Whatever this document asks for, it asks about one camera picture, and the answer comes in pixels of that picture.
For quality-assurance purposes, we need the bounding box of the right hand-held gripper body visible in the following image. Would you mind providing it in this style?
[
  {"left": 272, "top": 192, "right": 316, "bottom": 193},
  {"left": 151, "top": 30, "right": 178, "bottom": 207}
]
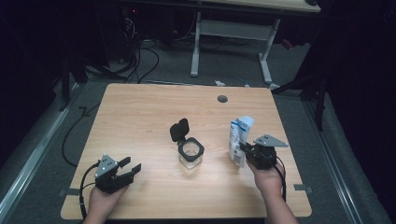
[{"left": 247, "top": 133, "right": 289, "bottom": 171}]

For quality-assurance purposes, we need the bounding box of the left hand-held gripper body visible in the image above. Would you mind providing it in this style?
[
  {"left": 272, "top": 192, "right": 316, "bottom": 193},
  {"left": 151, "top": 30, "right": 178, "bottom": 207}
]
[{"left": 93, "top": 153, "right": 134, "bottom": 194}]

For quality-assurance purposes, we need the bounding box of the small white milk carton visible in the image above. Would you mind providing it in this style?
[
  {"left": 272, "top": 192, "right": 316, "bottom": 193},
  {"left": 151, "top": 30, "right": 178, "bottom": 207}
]
[{"left": 228, "top": 115, "right": 255, "bottom": 168}]

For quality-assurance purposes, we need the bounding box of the glass jar with black lid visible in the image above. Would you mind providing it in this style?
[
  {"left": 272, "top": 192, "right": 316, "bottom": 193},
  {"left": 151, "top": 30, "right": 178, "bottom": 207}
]
[{"left": 169, "top": 118, "right": 205, "bottom": 170}]

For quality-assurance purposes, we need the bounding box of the person's left hand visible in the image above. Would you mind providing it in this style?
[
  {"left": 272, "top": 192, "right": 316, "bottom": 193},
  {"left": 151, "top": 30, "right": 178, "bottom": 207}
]
[{"left": 87, "top": 185, "right": 129, "bottom": 218}]

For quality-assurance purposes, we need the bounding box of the person's right hand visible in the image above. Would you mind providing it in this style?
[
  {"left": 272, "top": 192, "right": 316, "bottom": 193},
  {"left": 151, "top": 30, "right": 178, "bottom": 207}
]
[{"left": 247, "top": 161, "right": 286, "bottom": 200}]

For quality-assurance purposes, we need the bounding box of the black metal stand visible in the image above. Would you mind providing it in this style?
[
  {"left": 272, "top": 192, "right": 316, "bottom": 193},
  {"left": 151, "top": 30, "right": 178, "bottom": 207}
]
[
  {"left": 59, "top": 55, "right": 72, "bottom": 112},
  {"left": 270, "top": 71, "right": 328, "bottom": 132}
]

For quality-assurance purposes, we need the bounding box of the white-legged desk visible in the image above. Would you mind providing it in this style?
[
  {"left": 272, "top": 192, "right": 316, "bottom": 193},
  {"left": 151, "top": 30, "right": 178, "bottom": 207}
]
[{"left": 190, "top": 0, "right": 321, "bottom": 86}]

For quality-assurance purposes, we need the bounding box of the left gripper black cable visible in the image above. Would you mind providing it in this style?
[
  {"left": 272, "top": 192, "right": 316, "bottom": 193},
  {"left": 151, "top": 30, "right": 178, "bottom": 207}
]
[{"left": 78, "top": 162, "right": 101, "bottom": 220}]

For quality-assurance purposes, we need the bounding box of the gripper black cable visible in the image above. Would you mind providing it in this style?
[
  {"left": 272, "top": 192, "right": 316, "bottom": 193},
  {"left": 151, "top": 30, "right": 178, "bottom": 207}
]
[
  {"left": 274, "top": 155, "right": 288, "bottom": 202},
  {"left": 78, "top": 162, "right": 101, "bottom": 220}
]

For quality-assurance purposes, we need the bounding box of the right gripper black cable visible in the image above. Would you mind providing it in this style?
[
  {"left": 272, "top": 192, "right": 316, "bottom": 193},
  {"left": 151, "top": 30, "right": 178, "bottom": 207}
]
[{"left": 274, "top": 155, "right": 288, "bottom": 202}]

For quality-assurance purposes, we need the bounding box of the long black floor cable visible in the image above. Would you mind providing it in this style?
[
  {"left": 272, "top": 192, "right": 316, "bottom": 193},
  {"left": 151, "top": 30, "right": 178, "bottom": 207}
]
[{"left": 61, "top": 102, "right": 101, "bottom": 168}]

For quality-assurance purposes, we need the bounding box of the metal floor rail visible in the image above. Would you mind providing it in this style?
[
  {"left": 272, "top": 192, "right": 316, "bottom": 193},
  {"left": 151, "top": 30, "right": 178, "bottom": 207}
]
[
  {"left": 303, "top": 99, "right": 363, "bottom": 224},
  {"left": 0, "top": 83, "right": 83, "bottom": 218}
]

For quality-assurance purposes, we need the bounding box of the bundle of black floor cables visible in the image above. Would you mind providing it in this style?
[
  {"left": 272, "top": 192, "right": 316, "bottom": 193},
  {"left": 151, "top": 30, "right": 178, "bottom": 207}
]
[{"left": 87, "top": 38, "right": 161, "bottom": 84}]

